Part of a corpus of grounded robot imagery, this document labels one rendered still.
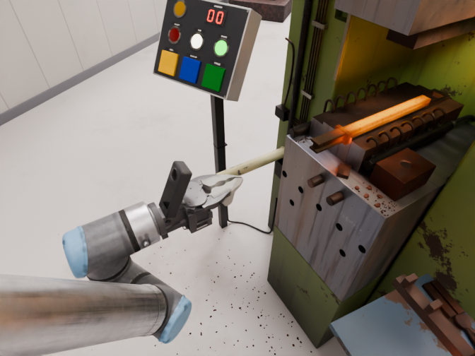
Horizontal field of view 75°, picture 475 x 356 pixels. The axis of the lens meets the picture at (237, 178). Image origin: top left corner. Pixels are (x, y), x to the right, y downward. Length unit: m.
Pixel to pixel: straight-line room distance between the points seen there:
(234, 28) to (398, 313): 0.90
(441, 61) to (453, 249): 0.60
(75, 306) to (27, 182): 2.13
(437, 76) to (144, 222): 1.04
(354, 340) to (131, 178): 1.79
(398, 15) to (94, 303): 0.70
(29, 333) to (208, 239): 1.48
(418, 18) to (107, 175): 2.02
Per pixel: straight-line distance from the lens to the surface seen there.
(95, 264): 0.64
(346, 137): 0.86
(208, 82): 1.08
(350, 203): 0.87
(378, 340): 0.82
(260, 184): 2.09
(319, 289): 1.24
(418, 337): 0.86
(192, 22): 1.17
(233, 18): 1.09
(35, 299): 0.40
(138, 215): 0.63
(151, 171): 2.26
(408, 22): 0.72
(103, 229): 0.63
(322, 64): 1.09
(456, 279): 1.08
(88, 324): 0.46
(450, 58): 1.24
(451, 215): 0.97
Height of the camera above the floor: 1.49
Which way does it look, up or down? 44 degrees down
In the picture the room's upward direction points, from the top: straight up
